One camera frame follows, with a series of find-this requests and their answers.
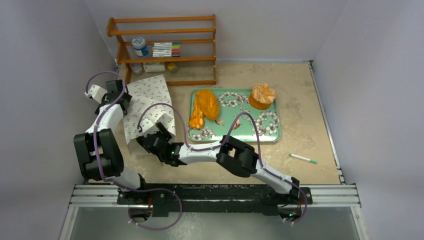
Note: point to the blue lidded jar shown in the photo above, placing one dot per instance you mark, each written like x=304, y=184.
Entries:
x=140, y=46

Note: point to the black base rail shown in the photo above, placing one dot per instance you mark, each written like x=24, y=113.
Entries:
x=166, y=198

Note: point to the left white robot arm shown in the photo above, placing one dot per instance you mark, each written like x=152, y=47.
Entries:
x=98, y=154

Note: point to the orange braided fake bread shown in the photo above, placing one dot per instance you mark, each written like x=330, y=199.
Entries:
x=197, y=117

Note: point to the white patterned paper bag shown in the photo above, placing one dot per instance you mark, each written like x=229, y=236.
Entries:
x=146, y=92

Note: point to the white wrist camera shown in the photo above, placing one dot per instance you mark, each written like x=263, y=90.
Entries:
x=96, y=93
x=147, y=127

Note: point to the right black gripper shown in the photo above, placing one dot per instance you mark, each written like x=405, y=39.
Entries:
x=154, y=138

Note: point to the green floral tray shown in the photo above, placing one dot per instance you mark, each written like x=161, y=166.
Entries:
x=234, y=101

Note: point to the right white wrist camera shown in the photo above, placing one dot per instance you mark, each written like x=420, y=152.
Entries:
x=147, y=127

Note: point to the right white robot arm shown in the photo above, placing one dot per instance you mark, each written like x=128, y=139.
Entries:
x=235, y=156

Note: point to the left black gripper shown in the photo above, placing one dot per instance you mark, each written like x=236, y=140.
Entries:
x=127, y=98

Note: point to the green white pen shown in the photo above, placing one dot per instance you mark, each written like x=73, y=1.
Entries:
x=310, y=160

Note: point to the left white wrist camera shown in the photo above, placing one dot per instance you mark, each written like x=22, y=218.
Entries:
x=96, y=93

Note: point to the yellow grey sharpener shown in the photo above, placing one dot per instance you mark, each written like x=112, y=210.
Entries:
x=172, y=67

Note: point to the wooden shelf rack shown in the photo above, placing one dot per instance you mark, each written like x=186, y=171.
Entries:
x=126, y=55

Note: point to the white small box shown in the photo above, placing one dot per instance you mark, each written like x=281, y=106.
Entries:
x=152, y=67

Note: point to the small clear jar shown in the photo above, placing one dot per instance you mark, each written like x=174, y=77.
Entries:
x=136, y=68

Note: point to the pack of coloured markers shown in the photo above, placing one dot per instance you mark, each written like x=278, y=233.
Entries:
x=166, y=49

